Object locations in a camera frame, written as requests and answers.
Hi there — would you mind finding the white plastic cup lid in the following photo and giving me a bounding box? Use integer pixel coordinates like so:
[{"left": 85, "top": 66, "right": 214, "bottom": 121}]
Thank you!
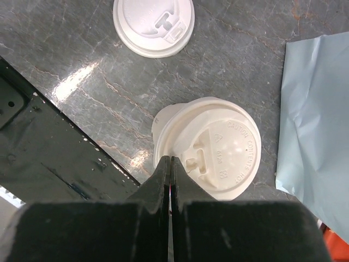
[{"left": 113, "top": 0, "right": 195, "bottom": 58}]

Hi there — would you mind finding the blue cable duct rail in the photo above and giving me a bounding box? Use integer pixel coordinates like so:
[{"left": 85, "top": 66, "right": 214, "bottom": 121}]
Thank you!
[{"left": 0, "top": 186, "right": 26, "bottom": 209}]

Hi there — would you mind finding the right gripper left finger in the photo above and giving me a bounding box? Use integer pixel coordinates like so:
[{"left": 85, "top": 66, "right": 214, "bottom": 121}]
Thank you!
[{"left": 1, "top": 156, "right": 171, "bottom": 261}]

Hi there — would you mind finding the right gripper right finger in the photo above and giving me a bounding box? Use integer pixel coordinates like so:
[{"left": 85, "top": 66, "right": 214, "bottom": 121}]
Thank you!
[{"left": 170, "top": 157, "right": 330, "bottom": 261}]

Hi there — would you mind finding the white paper coffee cup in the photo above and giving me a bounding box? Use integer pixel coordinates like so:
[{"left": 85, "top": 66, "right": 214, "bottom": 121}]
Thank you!
[{"left": 152, "top": 103, "right": 186, "bottom": 144}]

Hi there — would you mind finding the colourful patchwork placemat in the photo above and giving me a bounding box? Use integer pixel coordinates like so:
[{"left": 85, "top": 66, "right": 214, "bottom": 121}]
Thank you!
[{"left": 320, "top": 223, "right": 349, "bottom": 262}]

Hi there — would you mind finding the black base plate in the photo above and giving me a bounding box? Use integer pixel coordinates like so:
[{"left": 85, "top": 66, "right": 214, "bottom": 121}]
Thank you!
[{"left": 1, "top": 59, "right": 140, "bottom": 202}]

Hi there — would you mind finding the blue white paper bag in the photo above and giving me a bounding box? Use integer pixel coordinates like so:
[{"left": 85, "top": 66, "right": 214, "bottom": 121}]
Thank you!
[{"left": 275, "top": 32, "right": 348, "bottom": 241}]

